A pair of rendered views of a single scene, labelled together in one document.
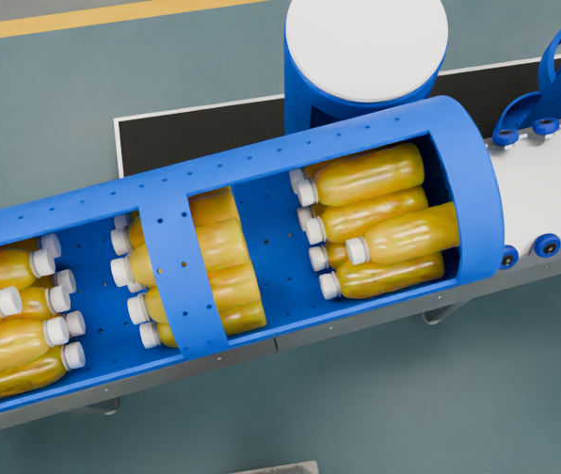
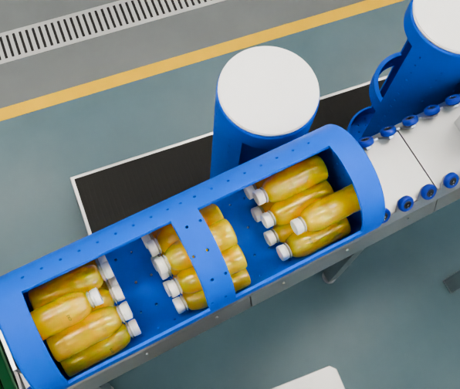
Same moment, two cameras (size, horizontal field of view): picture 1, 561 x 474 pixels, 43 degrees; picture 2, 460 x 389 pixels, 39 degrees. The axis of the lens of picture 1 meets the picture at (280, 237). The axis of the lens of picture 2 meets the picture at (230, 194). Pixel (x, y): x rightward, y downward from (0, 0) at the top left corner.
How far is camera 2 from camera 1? 0.51 m
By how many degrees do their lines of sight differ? 9
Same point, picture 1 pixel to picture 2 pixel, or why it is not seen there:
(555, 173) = (400, 159)
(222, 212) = (214, 217)
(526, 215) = (388, 187)
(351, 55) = (263, 107)
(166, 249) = (194, 242)
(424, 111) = (323, 135)
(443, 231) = (347, 204)
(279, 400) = (234, 361)
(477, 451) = (382, 367)
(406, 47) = (295, 97)
